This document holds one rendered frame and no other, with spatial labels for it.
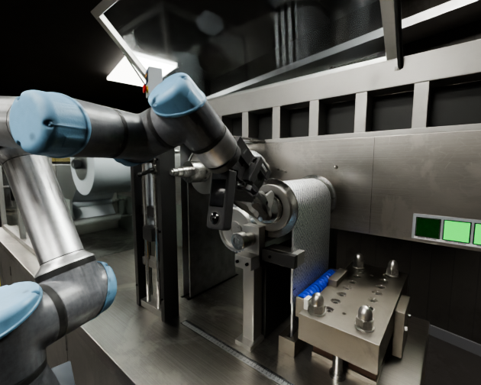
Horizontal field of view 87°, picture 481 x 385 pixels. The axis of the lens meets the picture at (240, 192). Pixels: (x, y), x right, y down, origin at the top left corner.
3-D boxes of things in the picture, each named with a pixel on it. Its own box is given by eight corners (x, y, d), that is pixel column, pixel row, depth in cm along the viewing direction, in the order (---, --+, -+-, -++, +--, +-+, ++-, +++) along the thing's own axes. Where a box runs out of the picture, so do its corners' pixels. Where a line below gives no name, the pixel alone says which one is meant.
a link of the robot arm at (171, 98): (149, 85, 42) (190, 59, 39) (190, 134, 49) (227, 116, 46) (135, 112, 37) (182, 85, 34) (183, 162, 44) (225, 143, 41)
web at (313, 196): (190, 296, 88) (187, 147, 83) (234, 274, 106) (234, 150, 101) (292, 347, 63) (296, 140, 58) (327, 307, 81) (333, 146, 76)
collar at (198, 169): (181, 182, 76) (181, 160, 76) (196, 181, 81) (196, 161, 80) (195, 183, 72) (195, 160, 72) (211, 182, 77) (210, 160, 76)
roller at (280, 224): (250, 227, 67) (250, 183, 66) (296, 213, 87) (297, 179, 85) (289, 234, 60) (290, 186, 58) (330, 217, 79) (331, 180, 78)
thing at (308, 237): (290, 303, 62) (292, 228, 60) (326, 272, 80) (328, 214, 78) (292, 303, 62) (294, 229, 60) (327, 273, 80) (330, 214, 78)
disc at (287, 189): (246, 231, 69) (246, 176, 67) (247, 231, 69) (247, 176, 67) (296, 242, 59) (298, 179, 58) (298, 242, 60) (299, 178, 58)
